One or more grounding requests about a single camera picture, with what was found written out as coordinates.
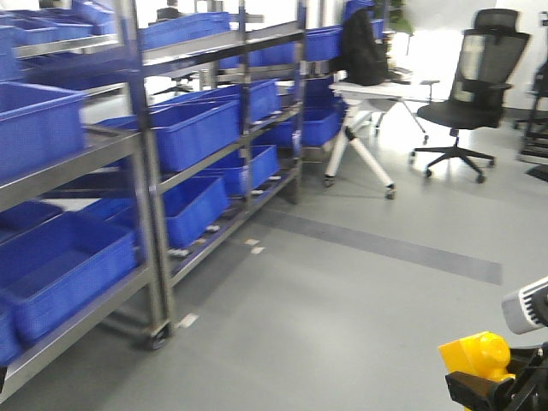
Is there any steel rack with bins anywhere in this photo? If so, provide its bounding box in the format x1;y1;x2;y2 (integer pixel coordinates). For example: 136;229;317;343
0;0;350;406

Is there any white folding desk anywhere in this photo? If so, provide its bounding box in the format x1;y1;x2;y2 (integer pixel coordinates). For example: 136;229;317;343
324;80;435;200

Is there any black backpack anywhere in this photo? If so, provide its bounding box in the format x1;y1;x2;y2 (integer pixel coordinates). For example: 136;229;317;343
341;8;388;86

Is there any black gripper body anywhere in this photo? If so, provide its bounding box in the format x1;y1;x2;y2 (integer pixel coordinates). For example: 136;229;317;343
445;343;547;410

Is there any yellow toy brick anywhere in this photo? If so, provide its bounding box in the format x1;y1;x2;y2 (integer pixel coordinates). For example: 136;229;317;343
438;331;515;382

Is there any black mesh office chair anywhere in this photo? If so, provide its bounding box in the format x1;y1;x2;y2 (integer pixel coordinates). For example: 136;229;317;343
409;8;530;183

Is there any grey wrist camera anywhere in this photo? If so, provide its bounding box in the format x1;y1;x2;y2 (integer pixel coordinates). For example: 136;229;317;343
501;277;547;335

